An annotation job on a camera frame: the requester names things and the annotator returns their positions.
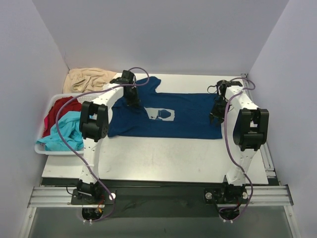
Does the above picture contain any navy blue mickey t-shirt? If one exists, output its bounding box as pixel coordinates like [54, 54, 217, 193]
[107, 76, 222, 139]

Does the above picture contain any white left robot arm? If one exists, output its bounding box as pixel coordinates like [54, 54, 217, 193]
[77, 83, 139, 204]

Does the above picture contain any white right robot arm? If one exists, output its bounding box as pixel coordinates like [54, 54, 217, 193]
[209, 80, 269, 186]

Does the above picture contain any beige t-shirt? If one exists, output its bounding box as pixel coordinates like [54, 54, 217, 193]
[62, 67, 117, 94]

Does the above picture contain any red t-shirt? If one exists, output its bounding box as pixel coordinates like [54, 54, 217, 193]
[42, 96, 83, 137]

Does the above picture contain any turquoise t-shirt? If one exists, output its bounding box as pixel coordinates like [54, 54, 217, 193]
[36, 111, 84, 152]

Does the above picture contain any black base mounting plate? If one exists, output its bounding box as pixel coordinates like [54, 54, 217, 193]
[69, 179, 250, 220]

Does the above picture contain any white plastic laundry basket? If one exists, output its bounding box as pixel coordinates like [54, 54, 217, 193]
[35, 93, 97, 155]

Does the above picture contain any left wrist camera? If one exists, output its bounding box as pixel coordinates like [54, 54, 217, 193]
[110, 70, 135, 85]

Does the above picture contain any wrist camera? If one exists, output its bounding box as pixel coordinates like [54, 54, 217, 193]
[207, 79, 242, 97]
[110, 70, 135, 85]

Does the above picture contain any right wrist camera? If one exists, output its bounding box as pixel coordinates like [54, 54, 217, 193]
[207, 79, 242, 97]

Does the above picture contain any right side aluminium rail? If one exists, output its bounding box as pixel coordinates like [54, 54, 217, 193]
[241, 73, 282, 185]

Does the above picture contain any aluminium frame rail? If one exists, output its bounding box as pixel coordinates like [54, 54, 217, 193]
[28, 186, 294, 208]

